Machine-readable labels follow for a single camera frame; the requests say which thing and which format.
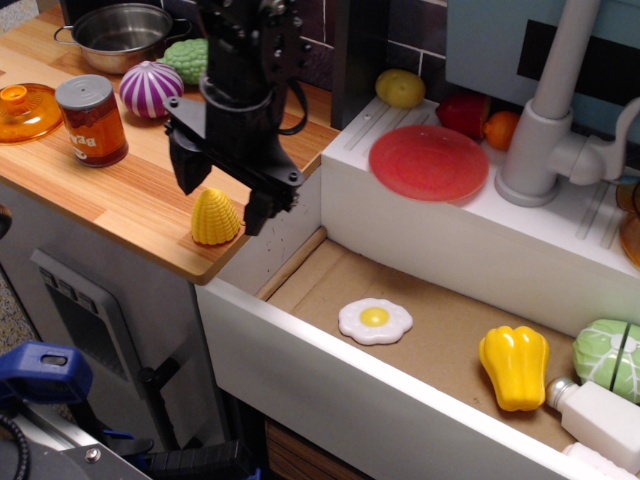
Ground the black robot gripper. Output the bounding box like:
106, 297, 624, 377
164, 81, 304, 236

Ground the yellow toy corn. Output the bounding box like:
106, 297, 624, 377
191, 188, 241, 245

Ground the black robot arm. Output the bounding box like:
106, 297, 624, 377
164, 1, 311, 236

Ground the red plastic plate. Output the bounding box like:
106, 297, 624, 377
368, 125, 489, 203

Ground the purple striped toy onion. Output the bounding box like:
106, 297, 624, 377
119, 61, 184, 119

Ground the green toy bitter gourd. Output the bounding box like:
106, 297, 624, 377
159, 38, 208, 85

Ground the toy beans can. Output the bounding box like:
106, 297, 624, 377
55, 74, 129, 168

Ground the steel cooking pot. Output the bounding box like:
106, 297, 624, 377
54, 3, 193, 75

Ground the yellow toy potato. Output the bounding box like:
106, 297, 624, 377
375, 69, 426, 109

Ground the toy fried egg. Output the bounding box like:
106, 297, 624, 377
338, 298, 413, 346

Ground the grey toy oven door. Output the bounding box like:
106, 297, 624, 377
31, 249, 179, 400

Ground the orange transparent pot lid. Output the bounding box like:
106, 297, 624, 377
1, 83, 63, 145

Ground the red toy apple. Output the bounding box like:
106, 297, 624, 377
435, 91, 491, 140

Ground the blue plastic clamp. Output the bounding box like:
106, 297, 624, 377
1, 341, 93, 407

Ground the orange toy fruit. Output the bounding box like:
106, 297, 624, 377
483, 111, 520, 151

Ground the grey toy faucet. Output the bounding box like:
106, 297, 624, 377
495, 1, 639, 207

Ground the yellow toy bell pepper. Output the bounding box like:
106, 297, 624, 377
478, 326, 550, 412

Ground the orange transparent cup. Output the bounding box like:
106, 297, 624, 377
616, 181, 640, 267

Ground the green toy cabbage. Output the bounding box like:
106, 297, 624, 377
573, 319, 639, 405

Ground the white toy bottle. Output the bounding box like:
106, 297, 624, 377
546, 377, 639, 474

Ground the black braided cable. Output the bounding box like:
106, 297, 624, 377
0, 412, 31, 480

